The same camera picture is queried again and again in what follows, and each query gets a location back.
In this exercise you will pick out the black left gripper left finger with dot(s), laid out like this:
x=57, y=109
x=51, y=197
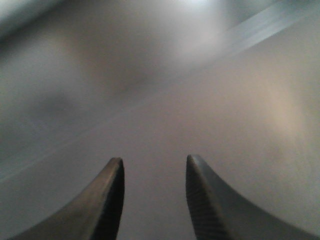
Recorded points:
x=94, y=214

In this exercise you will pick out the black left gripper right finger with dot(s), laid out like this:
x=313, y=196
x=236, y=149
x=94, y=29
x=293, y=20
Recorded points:
x=218, y=212

